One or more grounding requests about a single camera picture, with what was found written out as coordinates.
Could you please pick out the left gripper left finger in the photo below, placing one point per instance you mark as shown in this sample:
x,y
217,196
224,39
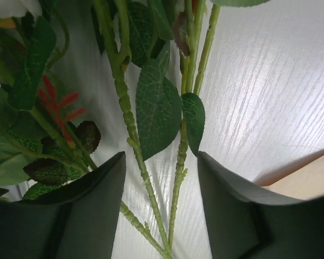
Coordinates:
x,y
78,220

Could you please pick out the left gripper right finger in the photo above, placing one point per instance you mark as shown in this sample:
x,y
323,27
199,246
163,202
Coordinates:
x,y
244,220

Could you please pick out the orange beige wrapping paper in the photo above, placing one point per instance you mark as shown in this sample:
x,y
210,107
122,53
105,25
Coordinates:
x,y
301,179

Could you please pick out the brown orange fake flower stem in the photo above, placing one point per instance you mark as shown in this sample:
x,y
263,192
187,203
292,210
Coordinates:
x,y
38,140

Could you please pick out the white fake flower stem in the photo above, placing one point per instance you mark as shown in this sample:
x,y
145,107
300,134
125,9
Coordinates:
x,y
136,38

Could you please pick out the pink fake flower stem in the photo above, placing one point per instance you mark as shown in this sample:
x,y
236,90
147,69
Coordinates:
x,y
187,27

